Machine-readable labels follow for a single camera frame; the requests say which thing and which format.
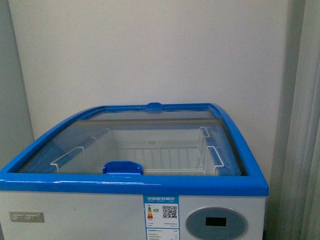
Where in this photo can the sliding glass lid blue handle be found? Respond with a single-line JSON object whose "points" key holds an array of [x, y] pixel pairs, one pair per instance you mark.
{"points": [[81, 130]]}

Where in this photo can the white blue chest freezer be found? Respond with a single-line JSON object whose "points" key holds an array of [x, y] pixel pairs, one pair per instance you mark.
{"points": [[111, 206]]}

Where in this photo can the energy label sticker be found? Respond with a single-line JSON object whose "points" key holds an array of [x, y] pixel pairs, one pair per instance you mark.
{"points": [[162, 217]]}

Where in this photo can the oval temperature control panel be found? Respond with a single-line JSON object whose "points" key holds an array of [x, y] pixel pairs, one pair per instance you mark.
{"points": [[216, 223]]}

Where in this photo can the grey curtain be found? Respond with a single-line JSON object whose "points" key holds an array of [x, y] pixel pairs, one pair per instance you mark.
{"points": [[299, 211]]}

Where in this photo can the silver brand nameplate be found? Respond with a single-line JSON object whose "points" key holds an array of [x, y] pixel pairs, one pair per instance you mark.
{"points": [[26, 217]]}

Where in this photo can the rear glass lid blue handle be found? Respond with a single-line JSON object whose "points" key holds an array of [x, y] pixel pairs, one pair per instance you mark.
{"points": [[155, 111]]}

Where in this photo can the white wire basket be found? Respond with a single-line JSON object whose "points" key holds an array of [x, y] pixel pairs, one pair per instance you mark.
{"points": [[153, 152]]}

